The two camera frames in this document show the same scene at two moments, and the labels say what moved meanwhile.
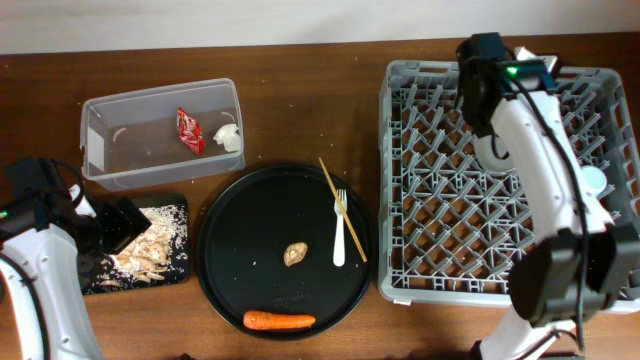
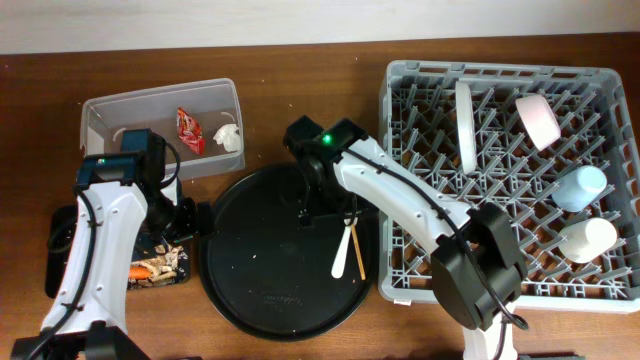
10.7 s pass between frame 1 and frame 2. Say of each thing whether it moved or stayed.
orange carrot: moved
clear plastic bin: stayed
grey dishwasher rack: stayed
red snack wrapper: stayed
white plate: moved
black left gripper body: moved
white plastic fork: moved
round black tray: stayed
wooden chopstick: moved
